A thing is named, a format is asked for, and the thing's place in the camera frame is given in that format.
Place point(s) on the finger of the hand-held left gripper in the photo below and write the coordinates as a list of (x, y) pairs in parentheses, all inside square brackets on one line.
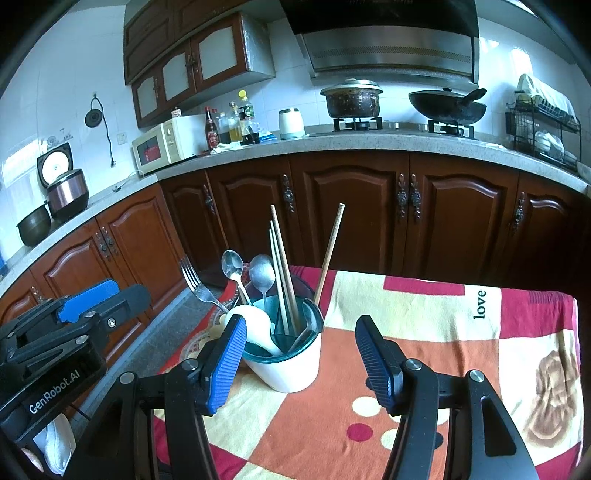
[(124, 302), (87, 297)]

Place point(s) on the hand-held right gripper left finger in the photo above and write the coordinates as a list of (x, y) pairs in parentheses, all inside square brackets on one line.
[(226, 364)]

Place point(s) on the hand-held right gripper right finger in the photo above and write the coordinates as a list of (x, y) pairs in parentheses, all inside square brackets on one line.
[(374, 360)]

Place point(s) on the white ceramic spoon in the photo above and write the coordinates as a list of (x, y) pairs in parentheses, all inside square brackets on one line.
[(249, 323)]

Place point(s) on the white utensil holder cup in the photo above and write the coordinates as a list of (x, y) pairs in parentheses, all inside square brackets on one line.
[(291, 369)]

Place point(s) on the metal fork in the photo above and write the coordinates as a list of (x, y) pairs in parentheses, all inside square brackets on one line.
[(202, 291)]

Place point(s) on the large metal spoon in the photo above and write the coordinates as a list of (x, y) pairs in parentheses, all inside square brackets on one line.
[(262, 272)]

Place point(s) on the small metal spoon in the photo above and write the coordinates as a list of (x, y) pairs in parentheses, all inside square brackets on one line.
[(231, 263)]

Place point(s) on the person's left hand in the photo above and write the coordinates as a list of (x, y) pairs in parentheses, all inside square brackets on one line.
[(57, 443)]

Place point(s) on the printed patchwork blanket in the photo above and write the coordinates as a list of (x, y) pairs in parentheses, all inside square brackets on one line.
[(415, 323)]

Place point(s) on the dark inner cooker pot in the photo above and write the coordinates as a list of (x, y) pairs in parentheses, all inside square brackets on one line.
[(34, 228)]

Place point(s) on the open rice cooker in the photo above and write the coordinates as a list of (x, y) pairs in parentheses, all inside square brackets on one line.
[(69, 194)]

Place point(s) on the brown lower kitchen cabinets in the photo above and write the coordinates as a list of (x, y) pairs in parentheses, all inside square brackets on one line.
[(351, 217)]

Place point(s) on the cream microwave oven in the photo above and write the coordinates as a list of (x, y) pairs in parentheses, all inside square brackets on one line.
[(157, 150)]

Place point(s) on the white rag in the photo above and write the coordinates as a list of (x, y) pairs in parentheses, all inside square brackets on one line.
[(226, 146)]

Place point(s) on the clear glass bottle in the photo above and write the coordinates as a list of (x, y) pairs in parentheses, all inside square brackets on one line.
[(224, 129)]

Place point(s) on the yellow oil bottle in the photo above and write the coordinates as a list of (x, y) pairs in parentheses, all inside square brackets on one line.
[(235, 127)]

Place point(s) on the dark sauce bottle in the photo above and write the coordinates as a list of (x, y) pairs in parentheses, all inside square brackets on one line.
[(251, 134)]

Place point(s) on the blue packet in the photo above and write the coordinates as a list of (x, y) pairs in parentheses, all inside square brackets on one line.
[(268, 136)]

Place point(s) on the gas stove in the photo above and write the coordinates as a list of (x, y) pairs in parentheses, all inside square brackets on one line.
[(358, 123)]

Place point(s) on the white canister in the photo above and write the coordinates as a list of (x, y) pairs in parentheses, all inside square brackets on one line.
[(291, 124)]

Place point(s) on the dark cooking pot with lid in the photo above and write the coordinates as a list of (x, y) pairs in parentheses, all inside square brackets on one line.
[(353, 104)]

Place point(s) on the black wok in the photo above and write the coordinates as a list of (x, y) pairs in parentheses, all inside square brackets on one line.
[(443, 110)]

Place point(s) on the white bowl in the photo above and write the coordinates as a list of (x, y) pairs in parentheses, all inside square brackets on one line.
[(547, 141)]

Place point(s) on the steel range hood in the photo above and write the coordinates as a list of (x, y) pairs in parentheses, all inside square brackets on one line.
[(392, 50)]

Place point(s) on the row of white plates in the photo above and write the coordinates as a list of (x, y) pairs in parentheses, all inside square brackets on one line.
[(545, 94)]

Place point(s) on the white wall socket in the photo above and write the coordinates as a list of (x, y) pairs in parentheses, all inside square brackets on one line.
[(122, 137), (60, 137)]

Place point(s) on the black round wall object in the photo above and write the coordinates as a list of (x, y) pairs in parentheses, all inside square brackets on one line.
[(93, 117)]

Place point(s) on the brown upper wall cabinets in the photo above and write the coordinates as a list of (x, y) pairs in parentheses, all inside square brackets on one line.
[(152, 41)]

